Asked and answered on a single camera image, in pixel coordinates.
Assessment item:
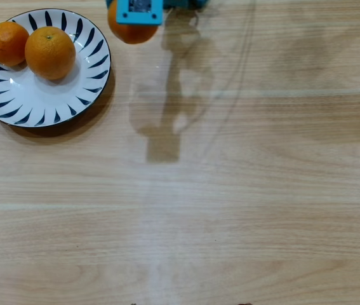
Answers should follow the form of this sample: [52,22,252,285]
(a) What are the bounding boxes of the deep orange fruit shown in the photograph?
[0,20,30,67]
[107,0,159,45]

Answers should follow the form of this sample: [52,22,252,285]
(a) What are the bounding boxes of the pale yellowish orange fruit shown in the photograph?
[24,26,77,81]

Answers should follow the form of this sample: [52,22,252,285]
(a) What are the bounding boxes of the white plate with blue petals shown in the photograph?
[0,8,112,128]

